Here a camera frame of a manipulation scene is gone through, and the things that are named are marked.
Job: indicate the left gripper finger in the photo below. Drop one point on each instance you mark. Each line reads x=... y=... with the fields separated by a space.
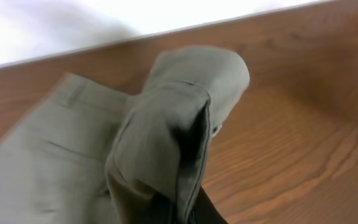
x=204 y=211

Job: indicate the khaki green shorts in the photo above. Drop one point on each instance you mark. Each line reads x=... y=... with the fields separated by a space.
x=91 y=154

